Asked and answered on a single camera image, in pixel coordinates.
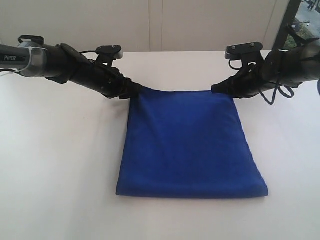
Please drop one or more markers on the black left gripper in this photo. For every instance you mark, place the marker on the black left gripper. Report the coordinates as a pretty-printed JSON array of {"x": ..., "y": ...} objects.
[{"x": 97, "y": 75}]

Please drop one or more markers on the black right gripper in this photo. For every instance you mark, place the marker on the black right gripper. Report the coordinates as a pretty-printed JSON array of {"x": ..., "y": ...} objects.
[{"x": 258, "y": 75}]

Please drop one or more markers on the blue microfiber cloth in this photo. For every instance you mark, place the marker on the blue microfiber cloth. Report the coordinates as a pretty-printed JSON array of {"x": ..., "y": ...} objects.
[{"x": 187, "y": 145}]

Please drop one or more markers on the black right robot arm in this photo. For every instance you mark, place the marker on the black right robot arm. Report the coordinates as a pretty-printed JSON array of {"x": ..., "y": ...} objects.
[{"x": 309, "y": 60}]

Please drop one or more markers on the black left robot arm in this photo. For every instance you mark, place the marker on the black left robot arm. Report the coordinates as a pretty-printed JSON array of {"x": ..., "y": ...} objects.
[{"x": 61, "y": 63}]

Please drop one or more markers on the beige cabinet doors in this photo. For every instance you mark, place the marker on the beige cabinet doors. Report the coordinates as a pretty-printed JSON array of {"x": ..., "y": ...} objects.
[{"x": 144, "y": 25}]

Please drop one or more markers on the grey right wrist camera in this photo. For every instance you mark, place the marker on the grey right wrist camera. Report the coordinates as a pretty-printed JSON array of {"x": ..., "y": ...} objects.
[{"x": 235, "y": 52}]

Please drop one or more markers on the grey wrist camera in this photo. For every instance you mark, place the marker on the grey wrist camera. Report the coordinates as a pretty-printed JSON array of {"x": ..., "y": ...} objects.
[
  {"x": 114, "y": 52},
  {"x": 235, "y": 52}
]

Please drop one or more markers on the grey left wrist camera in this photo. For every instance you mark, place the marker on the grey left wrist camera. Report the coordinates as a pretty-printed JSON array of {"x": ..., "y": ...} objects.
[{"x": 114, "y": 52}]

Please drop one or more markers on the dark window frame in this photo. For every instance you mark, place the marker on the dark window frame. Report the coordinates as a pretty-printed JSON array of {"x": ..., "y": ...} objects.
[{"x": 288, "y": 19}]

